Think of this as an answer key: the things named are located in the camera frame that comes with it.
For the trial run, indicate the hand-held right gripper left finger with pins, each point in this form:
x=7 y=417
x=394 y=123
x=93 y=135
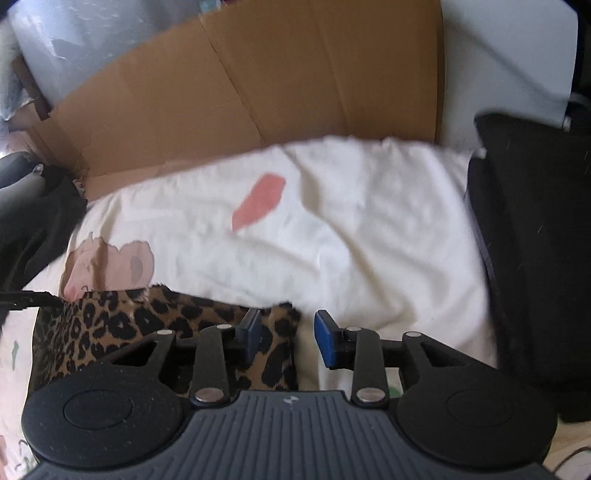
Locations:
x=253 y=333

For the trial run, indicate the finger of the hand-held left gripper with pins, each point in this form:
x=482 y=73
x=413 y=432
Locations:
x=27 y=299

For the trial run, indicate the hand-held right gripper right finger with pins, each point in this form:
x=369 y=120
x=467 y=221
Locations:
x=323 y=340

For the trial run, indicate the leopard print skirt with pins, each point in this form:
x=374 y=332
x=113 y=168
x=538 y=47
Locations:
x=115 y=323

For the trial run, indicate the folded black clothes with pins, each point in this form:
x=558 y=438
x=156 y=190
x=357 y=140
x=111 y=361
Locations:
x=531 y=230

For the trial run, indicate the black garment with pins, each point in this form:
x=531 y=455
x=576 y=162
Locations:
x=37 y=230

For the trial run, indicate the grey neck pillow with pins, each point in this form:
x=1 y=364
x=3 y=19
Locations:
x=18 y=194

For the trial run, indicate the cream bear printed blanket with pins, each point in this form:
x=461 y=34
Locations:
x=369 y=230

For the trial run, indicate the flat cardboard sheet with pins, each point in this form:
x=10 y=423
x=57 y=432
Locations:
x=231 y=92

